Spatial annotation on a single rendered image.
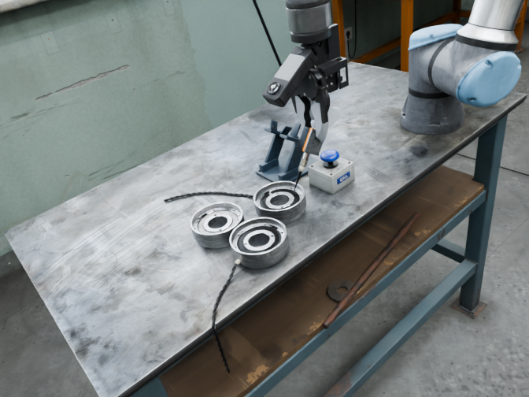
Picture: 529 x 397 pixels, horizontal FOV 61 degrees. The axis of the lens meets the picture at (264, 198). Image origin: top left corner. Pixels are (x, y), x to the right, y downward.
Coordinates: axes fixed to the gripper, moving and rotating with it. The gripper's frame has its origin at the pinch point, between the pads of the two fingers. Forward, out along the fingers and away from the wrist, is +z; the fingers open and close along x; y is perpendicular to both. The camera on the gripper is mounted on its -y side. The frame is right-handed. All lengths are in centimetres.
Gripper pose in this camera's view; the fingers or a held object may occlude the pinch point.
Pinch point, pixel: (312, 135)
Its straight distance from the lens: 91.0
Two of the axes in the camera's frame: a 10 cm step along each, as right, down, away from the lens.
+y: 7.8, -4.5, 4.3
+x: -6.0, -3.7, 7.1
